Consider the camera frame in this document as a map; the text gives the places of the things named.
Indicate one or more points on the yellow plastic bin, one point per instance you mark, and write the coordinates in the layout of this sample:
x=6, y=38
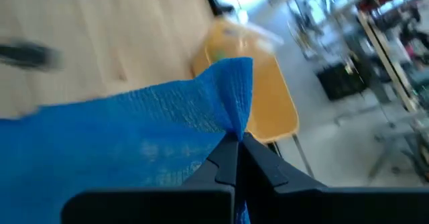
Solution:
x=268, y=93

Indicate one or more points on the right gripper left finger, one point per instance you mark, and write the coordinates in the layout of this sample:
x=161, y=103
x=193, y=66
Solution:
x=151, y=207

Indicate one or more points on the black floor box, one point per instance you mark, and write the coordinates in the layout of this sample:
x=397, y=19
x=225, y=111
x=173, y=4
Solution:
x=342, y=81

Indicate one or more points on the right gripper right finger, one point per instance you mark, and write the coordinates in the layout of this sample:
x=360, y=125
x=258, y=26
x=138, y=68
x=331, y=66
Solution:
x=318, y=207

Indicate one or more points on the blue elastic bandage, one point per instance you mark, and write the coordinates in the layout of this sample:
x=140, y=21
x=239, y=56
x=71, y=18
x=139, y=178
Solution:
x=117, y=133

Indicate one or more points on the clear plastic zip bag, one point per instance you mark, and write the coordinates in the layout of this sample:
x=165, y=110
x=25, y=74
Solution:
x=248, y=33

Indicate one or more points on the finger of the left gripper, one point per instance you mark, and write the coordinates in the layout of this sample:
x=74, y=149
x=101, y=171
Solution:
x=27, y=54

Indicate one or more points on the cluttered background workbench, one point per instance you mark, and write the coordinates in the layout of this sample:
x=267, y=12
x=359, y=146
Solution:
x=385, y=2

